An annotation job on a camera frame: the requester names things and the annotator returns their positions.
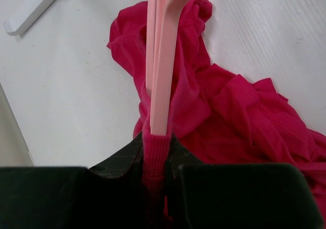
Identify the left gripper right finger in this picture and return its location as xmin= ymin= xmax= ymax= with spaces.
xmin=166 ymin=136 xmax=325 ymax=228

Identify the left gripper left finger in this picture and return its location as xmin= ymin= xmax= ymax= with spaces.
xmin=1 ymin=135 xmax=145 ymax=228

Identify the red t shirt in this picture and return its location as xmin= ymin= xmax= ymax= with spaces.
xmin=107 ymin=0 xmax=325 ymax=214

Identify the pink plastic hanger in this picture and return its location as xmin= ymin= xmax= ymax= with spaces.
xmin=145 ymin=0 xmax=189 ymax=135

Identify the silver clothes rack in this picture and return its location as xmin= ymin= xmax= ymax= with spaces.
xmin=4 ymin=0 xmax=55 ymax=36

